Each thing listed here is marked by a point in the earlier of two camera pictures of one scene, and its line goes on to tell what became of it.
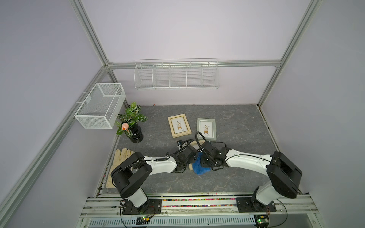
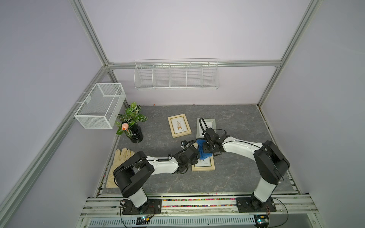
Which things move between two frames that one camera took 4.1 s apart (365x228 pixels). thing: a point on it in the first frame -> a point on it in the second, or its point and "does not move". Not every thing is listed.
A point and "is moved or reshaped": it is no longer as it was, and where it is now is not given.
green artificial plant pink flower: (131, 116) does not move
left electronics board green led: (142, 220) does not move
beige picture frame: (179, 125) does not move
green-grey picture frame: (207, 127) does not move
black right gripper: (202, 163) -> (205, 149)
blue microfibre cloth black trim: (197, 167) is moved or reshaped
